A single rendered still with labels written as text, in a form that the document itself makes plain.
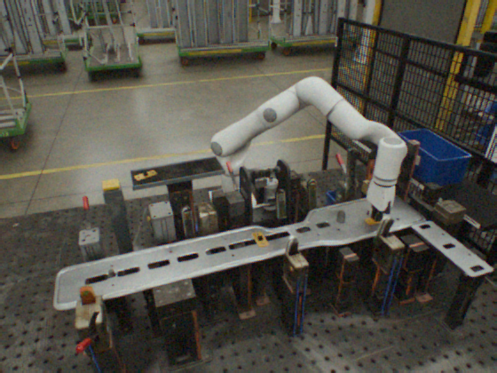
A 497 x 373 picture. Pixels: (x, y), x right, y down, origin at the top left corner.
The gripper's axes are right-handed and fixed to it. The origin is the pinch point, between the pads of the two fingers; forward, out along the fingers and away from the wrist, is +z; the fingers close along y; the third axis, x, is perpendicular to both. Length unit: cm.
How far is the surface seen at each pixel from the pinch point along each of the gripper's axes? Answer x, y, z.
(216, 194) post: -57, -25, -7
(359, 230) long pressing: -9.2, 3.0, 2.8
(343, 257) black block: -21.7, 11.8, 4.8
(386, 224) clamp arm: -7.1, 13.3, -7.0
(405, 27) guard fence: 167, -197, -27
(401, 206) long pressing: 15.9, -4.6, 2.9
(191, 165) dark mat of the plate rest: -63, -41, -13
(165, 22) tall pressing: 65, -964, 63
